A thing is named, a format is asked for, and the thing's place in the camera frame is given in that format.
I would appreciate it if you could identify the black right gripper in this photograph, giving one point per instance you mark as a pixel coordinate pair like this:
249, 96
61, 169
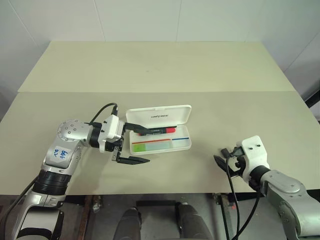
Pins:
239, 172

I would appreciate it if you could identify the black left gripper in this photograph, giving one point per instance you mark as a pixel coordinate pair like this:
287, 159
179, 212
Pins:
116, 146

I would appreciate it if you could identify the black marker red cap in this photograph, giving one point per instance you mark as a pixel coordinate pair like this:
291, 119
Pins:
160, 130

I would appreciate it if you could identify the white plastic pencil case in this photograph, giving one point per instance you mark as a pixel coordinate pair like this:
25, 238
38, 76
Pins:
160, 112

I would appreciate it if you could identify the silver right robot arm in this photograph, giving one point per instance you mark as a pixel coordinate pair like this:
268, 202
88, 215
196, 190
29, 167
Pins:
285, 182

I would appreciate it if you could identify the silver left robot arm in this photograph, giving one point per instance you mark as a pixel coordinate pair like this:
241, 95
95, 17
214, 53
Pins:
70, 131

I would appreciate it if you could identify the rusty metal table leg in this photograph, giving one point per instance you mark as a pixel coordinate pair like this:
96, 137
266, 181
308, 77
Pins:
93, 212
225, 215

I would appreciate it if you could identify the dark grey rounded shape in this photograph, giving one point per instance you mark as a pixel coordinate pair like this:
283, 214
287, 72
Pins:
130, 222
192, 220

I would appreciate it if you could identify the black horizontal bar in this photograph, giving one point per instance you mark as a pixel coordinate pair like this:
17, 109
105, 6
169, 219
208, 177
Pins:
157, 203

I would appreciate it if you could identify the dark background stand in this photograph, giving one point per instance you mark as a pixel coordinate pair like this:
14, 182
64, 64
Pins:
313, 98

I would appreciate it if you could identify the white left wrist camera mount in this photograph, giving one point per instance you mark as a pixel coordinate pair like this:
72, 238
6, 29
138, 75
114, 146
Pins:
111, 127

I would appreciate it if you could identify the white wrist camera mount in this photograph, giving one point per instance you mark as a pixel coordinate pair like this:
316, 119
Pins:
255, 150
111, 127

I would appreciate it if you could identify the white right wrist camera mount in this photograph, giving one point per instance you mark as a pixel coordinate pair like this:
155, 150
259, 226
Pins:
255, 150

